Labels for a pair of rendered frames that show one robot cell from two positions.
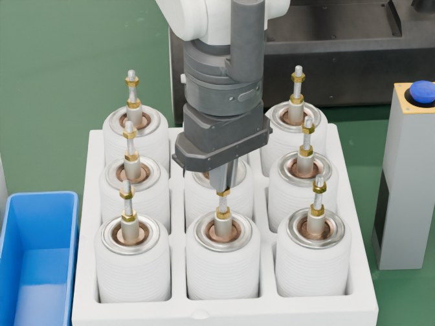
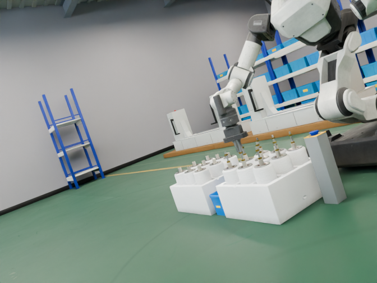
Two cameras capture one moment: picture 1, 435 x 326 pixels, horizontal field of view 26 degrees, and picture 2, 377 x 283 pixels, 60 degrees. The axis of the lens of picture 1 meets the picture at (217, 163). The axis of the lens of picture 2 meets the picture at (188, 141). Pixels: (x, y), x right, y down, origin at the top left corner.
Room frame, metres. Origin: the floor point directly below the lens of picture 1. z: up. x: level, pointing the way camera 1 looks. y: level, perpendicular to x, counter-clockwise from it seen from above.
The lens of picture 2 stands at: (-0.09, -1.30, 0.55)
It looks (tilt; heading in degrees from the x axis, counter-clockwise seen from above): 3 degrees down; 62
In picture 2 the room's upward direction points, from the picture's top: 19 degrees counter-clockwise
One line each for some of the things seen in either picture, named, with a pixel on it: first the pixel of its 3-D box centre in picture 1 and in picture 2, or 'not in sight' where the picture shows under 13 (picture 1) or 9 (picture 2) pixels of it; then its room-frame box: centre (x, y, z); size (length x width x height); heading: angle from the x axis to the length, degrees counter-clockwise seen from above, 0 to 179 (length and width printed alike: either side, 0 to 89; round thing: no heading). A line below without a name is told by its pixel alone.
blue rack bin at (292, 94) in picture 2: not in sight; (296, 92); (5.59, 3.79, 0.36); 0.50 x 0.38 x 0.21; 5
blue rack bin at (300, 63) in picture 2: not in sight; (304, 63); (5.60, 3.36, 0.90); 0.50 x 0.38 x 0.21; 5
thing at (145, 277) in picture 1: (134, 283); (235, 184); (0.86, 0.11, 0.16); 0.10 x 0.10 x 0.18
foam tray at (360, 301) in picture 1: (219, 253); (271, 188); (0.98, 0.00, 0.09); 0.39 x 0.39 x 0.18; 3
